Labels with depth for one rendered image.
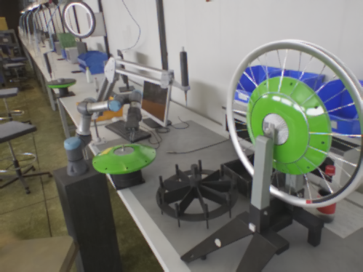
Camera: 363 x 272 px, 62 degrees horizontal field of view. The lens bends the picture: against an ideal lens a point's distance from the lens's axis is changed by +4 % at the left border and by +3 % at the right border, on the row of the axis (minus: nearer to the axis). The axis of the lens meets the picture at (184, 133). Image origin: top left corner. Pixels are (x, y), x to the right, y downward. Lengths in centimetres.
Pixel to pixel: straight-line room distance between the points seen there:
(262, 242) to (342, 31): 94
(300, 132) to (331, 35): 72
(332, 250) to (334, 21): 93
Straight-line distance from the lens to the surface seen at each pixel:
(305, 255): 118
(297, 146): 93
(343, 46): 151
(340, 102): 151
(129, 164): 140
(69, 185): 183
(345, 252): 123
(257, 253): 104
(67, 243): 179
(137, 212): 135
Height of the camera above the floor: 171
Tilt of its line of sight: 22 degrees down
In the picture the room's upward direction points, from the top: 4 degrees counter-clockwise
